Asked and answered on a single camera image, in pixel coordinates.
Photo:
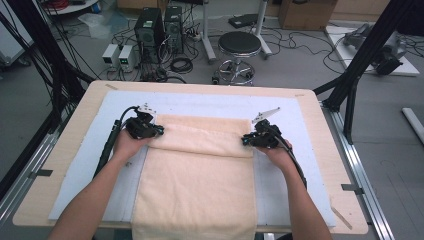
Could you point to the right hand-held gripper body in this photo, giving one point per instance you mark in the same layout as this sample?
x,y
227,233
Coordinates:
x,y
266,136

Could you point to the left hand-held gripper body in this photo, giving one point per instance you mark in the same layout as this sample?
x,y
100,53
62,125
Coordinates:
x,y
140,128

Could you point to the beige towel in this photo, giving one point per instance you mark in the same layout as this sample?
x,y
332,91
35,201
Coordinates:
x,y
193,180

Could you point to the person's left hand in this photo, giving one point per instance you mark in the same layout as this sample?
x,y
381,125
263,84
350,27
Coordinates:
x,y
128,146

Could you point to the person's right hand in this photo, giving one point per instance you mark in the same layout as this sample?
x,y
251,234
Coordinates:
x,y
278,156

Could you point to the white grid mat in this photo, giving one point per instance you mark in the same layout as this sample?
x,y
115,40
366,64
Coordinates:
x,y
200,103

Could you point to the beige tape piece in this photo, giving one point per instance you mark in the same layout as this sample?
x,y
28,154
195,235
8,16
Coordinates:
x,y
111,87

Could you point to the white power supply unit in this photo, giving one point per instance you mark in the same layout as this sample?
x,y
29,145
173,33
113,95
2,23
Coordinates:
x,y
110,55
126,56

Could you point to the black round stool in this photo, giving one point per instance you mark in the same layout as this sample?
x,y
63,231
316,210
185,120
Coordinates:
x,y
239,42

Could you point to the large black computer tower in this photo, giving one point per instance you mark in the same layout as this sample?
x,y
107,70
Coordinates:
x,y
148,33

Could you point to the white power strip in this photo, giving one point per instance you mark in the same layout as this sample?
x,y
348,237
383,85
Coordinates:
x,y
196,36

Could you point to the small black computer tower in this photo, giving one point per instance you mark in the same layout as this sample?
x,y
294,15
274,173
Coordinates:
x,y
174,30

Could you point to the thin wooden stick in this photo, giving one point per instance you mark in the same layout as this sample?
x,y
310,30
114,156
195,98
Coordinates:
x,y
340,217

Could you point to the white stand leg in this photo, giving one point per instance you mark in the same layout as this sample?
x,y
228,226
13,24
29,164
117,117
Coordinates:
x,y
261,16
205,26

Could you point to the clear plastic bag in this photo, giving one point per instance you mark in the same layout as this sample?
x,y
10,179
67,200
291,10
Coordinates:
x,y
96,25

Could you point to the black flat device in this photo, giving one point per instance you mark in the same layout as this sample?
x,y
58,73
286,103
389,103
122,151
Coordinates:
x,y
243,20

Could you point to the white base board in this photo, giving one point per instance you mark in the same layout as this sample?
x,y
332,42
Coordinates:
x,y
336,43

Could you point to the cardboard box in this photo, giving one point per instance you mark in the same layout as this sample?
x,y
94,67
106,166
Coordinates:
x,y
306,15

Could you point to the round white table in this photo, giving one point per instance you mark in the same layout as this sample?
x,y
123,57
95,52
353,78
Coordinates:
x,y
76,7

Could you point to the white tube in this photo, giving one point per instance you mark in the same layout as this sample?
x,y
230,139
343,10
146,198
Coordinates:
x,y
411,120

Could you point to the white cabinet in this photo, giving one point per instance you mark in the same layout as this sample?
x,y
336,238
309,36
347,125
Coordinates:
x,y
10,43

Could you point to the aluminium rail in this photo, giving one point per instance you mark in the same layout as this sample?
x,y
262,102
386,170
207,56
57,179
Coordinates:
x,y
351,160
18,191

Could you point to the black rail clip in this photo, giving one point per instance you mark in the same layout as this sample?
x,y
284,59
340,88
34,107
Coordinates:
x,y
41,173
352,188

